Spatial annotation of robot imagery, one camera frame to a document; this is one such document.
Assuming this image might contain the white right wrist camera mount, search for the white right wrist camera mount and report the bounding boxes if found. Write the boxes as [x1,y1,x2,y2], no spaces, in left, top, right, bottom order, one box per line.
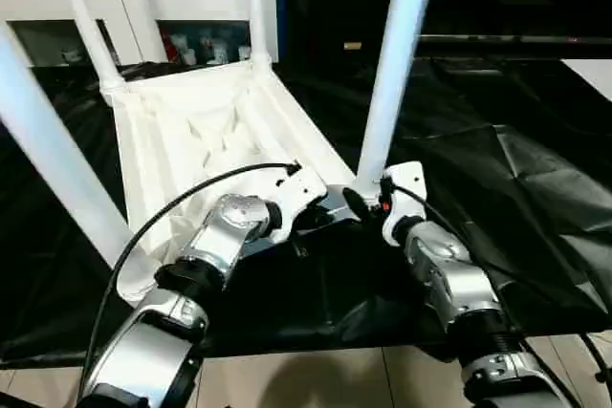
[381,161,426,247]

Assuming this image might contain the dark blue upright panel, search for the dark blue upright panel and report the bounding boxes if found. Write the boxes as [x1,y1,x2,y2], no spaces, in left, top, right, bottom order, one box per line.
[275,0,291,63]

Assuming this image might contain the white flat board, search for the white flat board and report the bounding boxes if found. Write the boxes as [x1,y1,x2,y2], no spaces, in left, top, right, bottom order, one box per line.
[561,58,612,101]

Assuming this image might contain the white plastic table top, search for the white plastic table top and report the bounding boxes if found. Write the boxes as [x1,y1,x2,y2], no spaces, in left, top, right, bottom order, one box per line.
[102,61,369,307]

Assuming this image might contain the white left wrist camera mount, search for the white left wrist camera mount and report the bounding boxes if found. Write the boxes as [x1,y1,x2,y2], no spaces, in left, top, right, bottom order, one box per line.
[270,163,329,245]

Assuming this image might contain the red packet in cabinet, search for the red packet in cabinet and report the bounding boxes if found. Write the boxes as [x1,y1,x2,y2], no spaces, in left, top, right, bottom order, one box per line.
[162,30,179,63]

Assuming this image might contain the black mat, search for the black mat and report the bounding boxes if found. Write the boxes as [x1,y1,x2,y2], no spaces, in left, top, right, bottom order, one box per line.
[0,56,612,371]

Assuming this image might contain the white cabinet with glass doors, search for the white cabinet with glass doors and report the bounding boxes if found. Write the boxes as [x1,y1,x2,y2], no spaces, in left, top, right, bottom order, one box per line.
[0,0,281,68]

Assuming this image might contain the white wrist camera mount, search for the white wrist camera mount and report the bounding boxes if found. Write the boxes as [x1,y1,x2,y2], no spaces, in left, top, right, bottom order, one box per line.
[381,161,426,247]
[270,163,329,245]

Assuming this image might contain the black metal rail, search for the black metal rail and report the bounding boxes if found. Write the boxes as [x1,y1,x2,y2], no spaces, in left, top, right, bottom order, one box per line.
[418,33,612,46]

